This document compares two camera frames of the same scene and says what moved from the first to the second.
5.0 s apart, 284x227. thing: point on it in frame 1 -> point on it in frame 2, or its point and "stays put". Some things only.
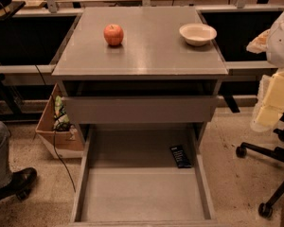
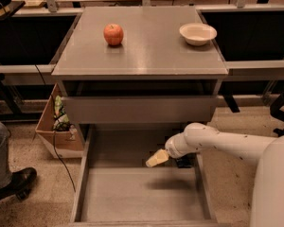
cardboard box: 62,145 stays put
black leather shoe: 19,186 stays put
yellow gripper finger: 258,44 -> 176,147
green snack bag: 61,118 stays put
